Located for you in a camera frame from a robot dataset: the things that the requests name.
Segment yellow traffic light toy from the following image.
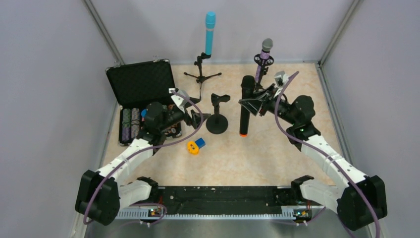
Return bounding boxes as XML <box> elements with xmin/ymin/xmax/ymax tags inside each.
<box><xmin>187</xmin><ymin>141</ymin><xmax>200</xmax><ymax>155</ymax></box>

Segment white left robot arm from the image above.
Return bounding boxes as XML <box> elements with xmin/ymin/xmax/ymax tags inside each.
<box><xmin>75</xmin><ymin>93</ymin><xmax>209</xmax><ymax>226</ymax></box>

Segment black shock-mount tripod stand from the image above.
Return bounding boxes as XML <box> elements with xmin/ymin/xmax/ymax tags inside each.
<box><xmin>254</xmin><ymin>51</ymin><xmax>274</xmax><ymax>89</ymax></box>

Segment teal blue microphone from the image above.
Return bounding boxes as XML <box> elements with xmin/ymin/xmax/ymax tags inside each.
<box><xmin>205</xmin><ymin>11</ymin><xmax>216</xmax><ymax>56</ymax></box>

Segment blue toy block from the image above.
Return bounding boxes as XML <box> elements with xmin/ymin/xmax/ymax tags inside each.
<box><xmin>195</xmin><ymin>138</ymin><xmax>206</xmax><ymax>149</ymax></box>

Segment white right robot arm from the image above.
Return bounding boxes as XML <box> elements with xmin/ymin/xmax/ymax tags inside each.
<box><xmin>239</xmin><ymin>85</ymin><xmax>387</xmax><ymax>237</ymax></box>

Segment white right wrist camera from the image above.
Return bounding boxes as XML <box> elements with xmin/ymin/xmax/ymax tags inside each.
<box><xmin>274</xmin><ymin>71</ymin><xmax>289</xmax><ymax>88</ymax></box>

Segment black orange-tipped microphone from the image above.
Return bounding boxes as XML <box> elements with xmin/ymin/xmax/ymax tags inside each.
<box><xmin>239</xmin><ymin>75</ymin><xmax>255</xmax><ymax>137</ymax></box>

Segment black round-base microphone stand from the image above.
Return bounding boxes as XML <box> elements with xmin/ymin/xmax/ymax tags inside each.
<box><xmin>206</xmin><ymin>93</ymin><xmax>230</xmax><ymax>134</ymax></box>

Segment black poker chip case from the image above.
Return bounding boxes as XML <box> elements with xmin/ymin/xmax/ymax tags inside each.
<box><xmin>105</xmin><ymin>59</ymin><xmax>175</xmax><ymax>146</ymax></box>

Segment purple glitter microphone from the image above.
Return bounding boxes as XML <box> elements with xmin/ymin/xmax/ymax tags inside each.
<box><xmin>254</xmin><ymin>38</ymin><xmax>274</xmax><ymax>84</ymax></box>

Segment black tripod microphone stand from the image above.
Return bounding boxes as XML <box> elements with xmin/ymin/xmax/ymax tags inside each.
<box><xmin>183</xmin><ymin>53</ymin><xmax>222</xmax><ymax>100</ymax></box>

